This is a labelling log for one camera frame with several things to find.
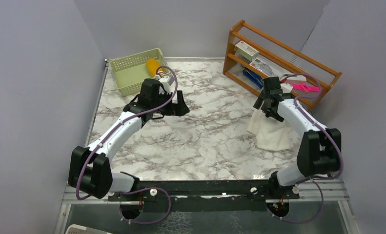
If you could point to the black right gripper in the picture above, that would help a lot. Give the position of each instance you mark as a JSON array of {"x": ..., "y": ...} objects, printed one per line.
[{"x": 258, "y": 105}]

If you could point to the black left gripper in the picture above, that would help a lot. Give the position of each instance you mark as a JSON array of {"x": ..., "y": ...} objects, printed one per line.
[{"x": 178, "y": 109}]

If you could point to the light green plastic basket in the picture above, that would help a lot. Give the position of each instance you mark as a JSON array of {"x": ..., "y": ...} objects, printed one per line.
[{"x": 129, "y": 72}]

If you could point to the white towel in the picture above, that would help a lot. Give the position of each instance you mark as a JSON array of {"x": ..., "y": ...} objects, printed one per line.
[{"x": 271, "y": 134}]

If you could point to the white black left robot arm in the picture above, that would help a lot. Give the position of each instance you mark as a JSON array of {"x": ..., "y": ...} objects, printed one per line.
[{"x": 90, "y": 170}]

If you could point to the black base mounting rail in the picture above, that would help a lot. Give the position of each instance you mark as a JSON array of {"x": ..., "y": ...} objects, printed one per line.
[{"x": 200, "y": 196}]

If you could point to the white basket at bottom edge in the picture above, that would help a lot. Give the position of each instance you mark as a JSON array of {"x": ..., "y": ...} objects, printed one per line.
[{"x": 78, "y": 229}]

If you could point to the pink clip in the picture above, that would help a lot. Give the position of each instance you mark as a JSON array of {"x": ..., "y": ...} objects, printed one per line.
[{"x": 305, "y": 87}]

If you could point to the yellow brown bear towel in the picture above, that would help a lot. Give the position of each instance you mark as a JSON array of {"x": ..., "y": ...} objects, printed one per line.
[{"x": 152, "y": 66}]

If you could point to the orange wooden shelf rack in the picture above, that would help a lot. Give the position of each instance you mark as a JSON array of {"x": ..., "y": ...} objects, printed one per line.
[{"x": 282, "y": 58}]

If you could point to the white green small box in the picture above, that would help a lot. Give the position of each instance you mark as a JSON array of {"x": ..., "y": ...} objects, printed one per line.
[{"x": 246, "y": 51}]

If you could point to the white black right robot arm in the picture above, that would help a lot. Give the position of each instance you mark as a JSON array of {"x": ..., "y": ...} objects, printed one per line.
[{"x": 320, "y": 151}]

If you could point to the white device on shelf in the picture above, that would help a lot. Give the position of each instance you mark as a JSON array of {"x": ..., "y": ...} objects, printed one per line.
[{"x": 286, "y": 87}]

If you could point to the blue flat object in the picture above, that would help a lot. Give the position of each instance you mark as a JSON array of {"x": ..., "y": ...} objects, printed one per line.
[{"x": 256, "y": 79}]

